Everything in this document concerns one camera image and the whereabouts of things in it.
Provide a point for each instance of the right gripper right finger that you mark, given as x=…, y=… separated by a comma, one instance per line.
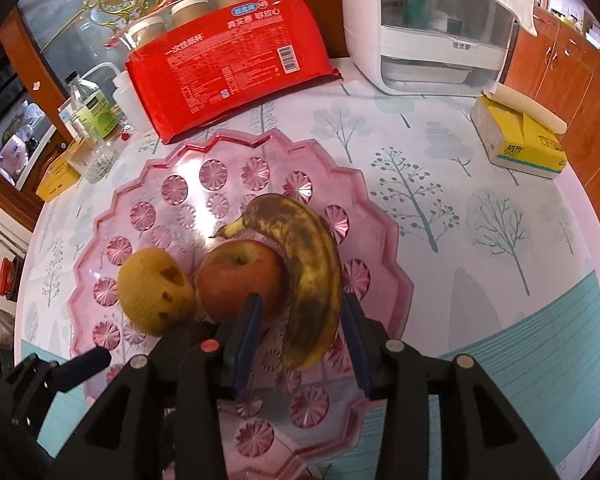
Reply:
x=363, y=341

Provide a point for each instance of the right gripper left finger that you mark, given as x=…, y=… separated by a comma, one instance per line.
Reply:
x=241, y=336

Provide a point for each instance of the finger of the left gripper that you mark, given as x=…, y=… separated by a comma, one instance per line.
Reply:
x=78, y=370

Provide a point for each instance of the brown spotted banana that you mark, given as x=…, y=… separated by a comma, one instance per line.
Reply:
x=313, y=265

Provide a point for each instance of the red yellow apple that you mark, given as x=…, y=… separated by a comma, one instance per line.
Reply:
x=234, y=269

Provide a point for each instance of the yellow pear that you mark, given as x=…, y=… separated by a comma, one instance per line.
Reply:
x=154, y=292

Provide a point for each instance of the pink glass fruit bowl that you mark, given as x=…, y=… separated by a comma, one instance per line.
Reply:
x=284, y=419

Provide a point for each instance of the tree print tablecloth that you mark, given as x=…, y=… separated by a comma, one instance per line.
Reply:
x=489, y=248

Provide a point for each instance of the yellow flat box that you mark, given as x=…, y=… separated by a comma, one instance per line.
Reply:
x=58, y=177

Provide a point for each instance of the clear glass cup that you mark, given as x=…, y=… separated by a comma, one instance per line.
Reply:
x=92, y=158

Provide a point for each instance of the yellow tissue box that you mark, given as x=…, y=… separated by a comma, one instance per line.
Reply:
x=519, y=133

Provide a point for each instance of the green label bottle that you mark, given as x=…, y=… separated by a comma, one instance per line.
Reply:
x=91, y=108

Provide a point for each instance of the white squeeze bottle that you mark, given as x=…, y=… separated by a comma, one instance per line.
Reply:
x=129, y=102

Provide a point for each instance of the red paper cup package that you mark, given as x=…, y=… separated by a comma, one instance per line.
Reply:
x=194, y=62

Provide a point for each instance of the white countertop appliance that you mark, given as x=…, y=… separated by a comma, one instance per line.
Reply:
x=436, y=47

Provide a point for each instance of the wooden cabinet right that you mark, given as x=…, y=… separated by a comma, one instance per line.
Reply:
x=561, y=70

